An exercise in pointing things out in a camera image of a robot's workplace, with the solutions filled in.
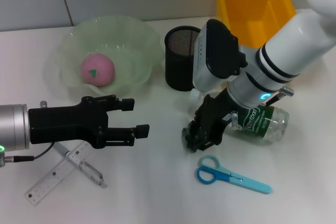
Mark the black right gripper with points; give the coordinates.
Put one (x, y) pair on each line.
(218, 111)

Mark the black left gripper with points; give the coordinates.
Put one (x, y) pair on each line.
(63, 124)

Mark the blue scissors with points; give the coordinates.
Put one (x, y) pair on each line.
(207, 176)

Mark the pink peach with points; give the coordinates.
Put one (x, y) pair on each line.
(99, 69)

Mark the clear water bottle green label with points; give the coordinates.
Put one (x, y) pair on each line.
(270, 127)

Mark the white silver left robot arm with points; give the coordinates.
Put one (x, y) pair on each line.
(13, 127)

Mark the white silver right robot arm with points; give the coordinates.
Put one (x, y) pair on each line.
(294, 51)

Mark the black mesh pen holder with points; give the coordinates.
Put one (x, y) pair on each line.
(176, 66)

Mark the translucent green fruit bowl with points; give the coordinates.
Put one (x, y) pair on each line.
(131, 51)

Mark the silver clear pen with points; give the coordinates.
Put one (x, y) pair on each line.
(89, 171)

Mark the clear plastic ruler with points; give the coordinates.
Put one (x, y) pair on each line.
(44, 184)

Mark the yellow plastic bin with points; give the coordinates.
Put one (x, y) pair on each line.
(236, 11)

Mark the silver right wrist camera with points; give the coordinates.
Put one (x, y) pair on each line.
(218, 51)

